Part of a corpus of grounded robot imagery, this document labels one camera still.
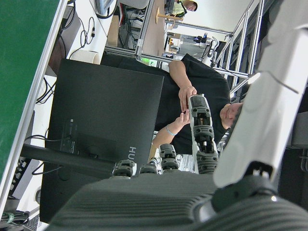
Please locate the person in yellow shirt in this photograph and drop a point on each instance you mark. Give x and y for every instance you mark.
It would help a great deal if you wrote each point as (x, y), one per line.
(180, 8)

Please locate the black electronics module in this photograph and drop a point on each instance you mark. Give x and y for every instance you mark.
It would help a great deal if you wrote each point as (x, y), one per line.
(22, 173)

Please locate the brown wooden table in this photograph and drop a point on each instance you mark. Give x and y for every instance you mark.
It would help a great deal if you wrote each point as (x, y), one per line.
(154, 36)

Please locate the black computer monitor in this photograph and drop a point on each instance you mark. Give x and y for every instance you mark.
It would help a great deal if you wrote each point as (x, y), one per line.
(108, 101)

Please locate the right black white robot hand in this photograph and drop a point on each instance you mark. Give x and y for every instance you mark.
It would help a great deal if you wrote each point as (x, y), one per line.
(168, 204)

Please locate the dark brown flat box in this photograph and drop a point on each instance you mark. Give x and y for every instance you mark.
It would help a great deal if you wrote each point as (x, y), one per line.
(57, 55)

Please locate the green belt conveyor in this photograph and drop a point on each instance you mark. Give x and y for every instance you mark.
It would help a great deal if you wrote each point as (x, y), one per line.
(19, 60)

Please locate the person in black shirt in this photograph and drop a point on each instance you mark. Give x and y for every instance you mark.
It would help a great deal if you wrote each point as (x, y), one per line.
(204, 84)

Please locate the grey office chair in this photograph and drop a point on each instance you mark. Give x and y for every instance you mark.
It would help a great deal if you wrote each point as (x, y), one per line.
(134, 3)

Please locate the robot teach pendant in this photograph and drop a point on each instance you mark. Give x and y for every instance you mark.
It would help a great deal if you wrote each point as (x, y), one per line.
(103, 4)

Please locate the brown cardboard box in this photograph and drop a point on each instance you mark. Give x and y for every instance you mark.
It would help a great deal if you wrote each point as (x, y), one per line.
(113, 33)

